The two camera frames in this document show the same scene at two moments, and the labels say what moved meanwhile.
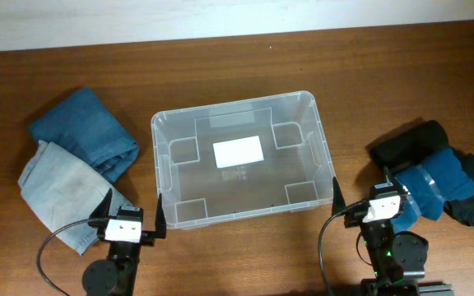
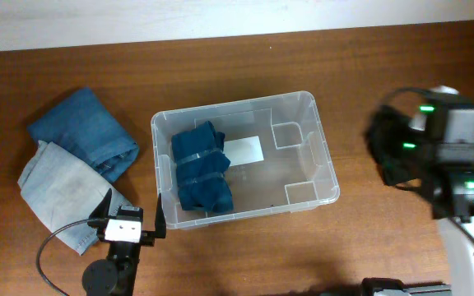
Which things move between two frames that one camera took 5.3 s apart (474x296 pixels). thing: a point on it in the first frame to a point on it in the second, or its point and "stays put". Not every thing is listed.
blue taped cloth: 425,187 to 201,167
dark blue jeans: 81,122 stays put
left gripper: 148,237 stays put
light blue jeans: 65,190 stays put
